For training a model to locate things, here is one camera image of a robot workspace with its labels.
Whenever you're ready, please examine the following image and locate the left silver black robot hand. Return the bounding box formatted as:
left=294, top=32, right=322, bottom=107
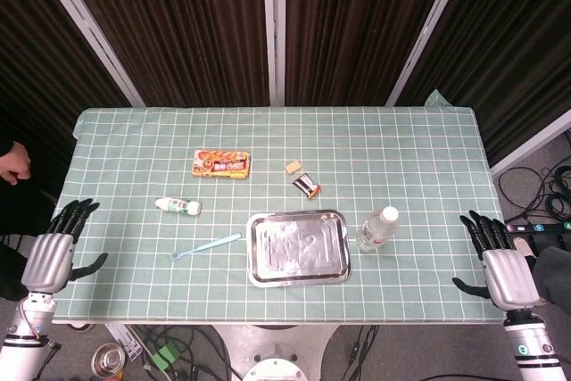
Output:
left=21, top=199, right=109, bottom=296

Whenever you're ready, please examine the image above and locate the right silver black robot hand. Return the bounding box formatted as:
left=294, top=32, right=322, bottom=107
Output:
left=451, top=210, right=548, bottom=311

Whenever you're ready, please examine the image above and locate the transparent plastic water bottle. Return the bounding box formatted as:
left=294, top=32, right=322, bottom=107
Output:
left=355, top=205, right=401, bottom=253

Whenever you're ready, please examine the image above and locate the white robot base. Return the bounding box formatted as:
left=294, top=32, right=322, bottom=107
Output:
left=212, top=324, right=341, bottom=381

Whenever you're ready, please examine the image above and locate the bystander bare hand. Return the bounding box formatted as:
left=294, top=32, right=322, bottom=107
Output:
left=0, top=139, right=33, bottom=186

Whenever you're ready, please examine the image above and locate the white bottle green label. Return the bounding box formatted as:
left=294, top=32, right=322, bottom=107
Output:
left=153, top=196, right=203, bottom=217

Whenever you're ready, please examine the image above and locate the stainless steel rectangular tray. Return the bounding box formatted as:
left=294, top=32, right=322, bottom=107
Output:
left=245, top=209, right=352, bottom=289

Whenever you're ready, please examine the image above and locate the bystander grey trouser leg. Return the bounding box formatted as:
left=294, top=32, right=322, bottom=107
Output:
left=532, top=244, right=571, bottom=307

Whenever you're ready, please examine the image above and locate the white power strip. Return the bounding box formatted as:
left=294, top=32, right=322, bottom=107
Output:
left=105, top=325, right=146, bottom=360

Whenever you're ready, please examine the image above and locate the green plastic connector block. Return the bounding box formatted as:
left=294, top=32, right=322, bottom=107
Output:
left=151, top=344, right=180, bottom=368

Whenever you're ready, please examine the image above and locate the light blue toothbrush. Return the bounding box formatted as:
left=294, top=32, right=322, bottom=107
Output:
left=171, top=232, right=243, bottom=261

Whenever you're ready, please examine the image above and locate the yellow orange snack box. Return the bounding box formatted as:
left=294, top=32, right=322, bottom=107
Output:
left=192, top=149, right=252, bottom=181

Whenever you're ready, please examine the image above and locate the black white snack wrapper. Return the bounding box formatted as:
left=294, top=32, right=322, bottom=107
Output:
left=292, top=173, right=323, bottom=200

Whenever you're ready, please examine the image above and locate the green white checked tablecloth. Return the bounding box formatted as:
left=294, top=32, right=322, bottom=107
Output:
left=50, top=89, right=509, bottom=327

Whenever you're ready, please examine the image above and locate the black cable bundle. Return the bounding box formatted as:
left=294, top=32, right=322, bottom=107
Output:
left=127, top=325, right=244, bottom=381
left=497, top=129, right=571, bottom=224

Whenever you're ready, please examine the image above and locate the dark partition panel white frame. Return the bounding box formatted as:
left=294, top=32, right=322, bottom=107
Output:
left=274, top=0, right=469, bottom=108
left=53, top=0, right=275, bottom=108
left=0, top=0, right=146, bottom=221
left=386, top=0, right=571, bottom=175

